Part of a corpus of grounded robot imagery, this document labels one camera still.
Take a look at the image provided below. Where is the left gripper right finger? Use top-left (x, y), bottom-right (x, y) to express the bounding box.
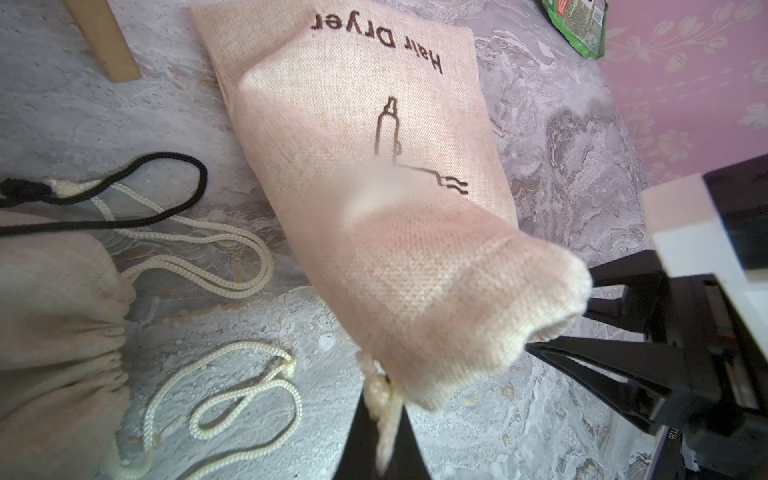
top-left (389, 407), bottom-right (431, 480)

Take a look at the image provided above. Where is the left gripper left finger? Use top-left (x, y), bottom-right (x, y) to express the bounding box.
top-left (333, 394), bottom-right (381, 480)

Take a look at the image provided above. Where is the wooden two-tier shelf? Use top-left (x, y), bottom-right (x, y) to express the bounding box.
top-left (63, 0), bottom-right (141, 83)

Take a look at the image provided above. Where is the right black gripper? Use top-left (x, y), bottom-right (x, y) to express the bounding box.
top-left (526, 250), bottom-right (767, 479)

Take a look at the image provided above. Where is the green snack packet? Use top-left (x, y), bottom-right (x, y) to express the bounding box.
top-left (541, 0), bottom-right (609, 59)

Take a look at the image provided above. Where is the beige linen drawstring bag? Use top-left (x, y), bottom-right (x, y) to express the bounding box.
top-left (0, 177), bottom-right (304, 480)

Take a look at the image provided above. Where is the beige pouch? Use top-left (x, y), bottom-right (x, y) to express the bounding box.
top-left (190, 0), bottom-right (595, 475)

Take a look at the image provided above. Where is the black drawstring pouch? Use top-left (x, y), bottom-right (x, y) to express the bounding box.
top-left (0, 151), bottom-right (210, 238)

